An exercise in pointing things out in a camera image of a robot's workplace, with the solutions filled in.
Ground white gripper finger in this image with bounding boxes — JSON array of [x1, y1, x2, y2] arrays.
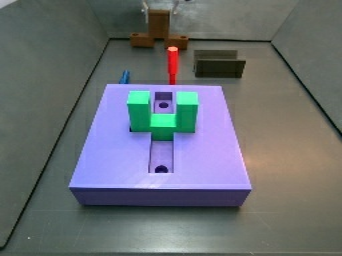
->
[[171, 0, 181, 15], [142, 0, 150, 23]]

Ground brown T-shaped block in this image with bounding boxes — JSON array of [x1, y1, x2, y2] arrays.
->
[[130, 9, 189, 50]]

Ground purple base board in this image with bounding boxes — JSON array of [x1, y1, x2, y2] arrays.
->
[[70, 84, 252, 207]]

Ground red cylindrical peg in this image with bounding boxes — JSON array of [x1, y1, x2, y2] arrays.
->
[[167, 46, 178, 85]]

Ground blue cylindrical peg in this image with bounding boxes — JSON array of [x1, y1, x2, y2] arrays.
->
[[119, 70, 130, 84]]

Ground green U-shaped block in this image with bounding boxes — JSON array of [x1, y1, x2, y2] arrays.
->
[[127, 91, 199, 141]]

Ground black angle bracket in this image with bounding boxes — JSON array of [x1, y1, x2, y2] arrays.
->
[[194, 50, 246, 78]]

